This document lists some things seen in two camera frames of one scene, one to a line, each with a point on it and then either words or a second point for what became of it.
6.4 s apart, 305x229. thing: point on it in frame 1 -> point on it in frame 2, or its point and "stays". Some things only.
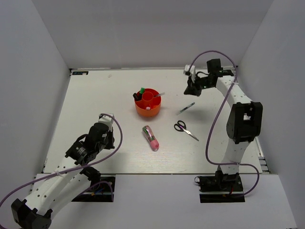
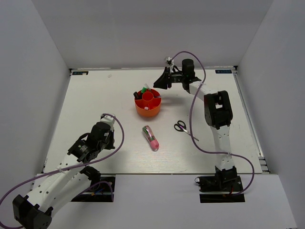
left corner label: [80, 73] stays
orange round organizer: [149, 105] stays
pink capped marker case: [152, 140] stays
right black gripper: [191, 88] -> [163, 81]
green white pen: [185, 108] -> [147, 87]
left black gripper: [112, 140] stays
